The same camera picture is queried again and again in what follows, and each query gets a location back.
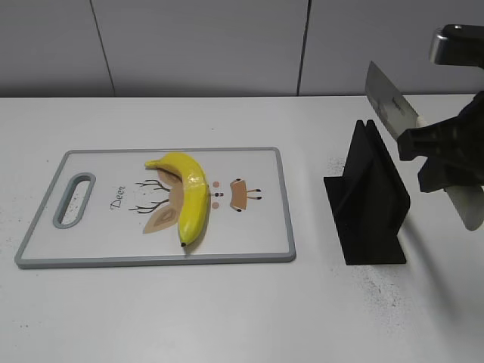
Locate white-handled kitchen knife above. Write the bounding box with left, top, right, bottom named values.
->
left=365, top=61, right=483, bottom=231

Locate white deer cutting board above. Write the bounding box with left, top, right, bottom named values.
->
left=14, top=147, right=296, bottom=268

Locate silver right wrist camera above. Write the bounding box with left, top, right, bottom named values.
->
left=429, top=24, right=483, bottom=69

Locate black knife stand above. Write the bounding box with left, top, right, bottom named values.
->
left=324, top=119, right=411, bottom=265

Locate yellow plastic banana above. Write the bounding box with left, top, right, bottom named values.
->
left=144, top=152, right=209, bottom=247

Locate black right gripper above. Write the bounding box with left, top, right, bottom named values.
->
left=397, top=91, right=483, bottom=193

